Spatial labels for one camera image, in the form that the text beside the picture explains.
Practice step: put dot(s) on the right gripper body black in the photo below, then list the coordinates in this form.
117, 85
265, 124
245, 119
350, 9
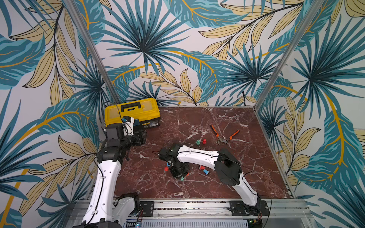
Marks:
177, 171

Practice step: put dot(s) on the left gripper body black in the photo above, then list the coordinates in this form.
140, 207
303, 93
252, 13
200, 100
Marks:
138, 139

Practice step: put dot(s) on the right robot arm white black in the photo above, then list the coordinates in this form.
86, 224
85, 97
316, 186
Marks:
228, 170

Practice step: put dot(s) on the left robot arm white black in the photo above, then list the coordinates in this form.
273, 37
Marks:
103, 212

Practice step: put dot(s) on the yellow black toolbox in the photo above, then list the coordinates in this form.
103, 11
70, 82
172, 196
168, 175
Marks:
145, 113

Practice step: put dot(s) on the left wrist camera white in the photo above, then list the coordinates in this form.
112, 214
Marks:
127, 125

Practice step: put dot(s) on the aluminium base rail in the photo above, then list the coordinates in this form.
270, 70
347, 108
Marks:
197, 213

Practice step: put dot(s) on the orange handled pliers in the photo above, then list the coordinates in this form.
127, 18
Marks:
221, 139

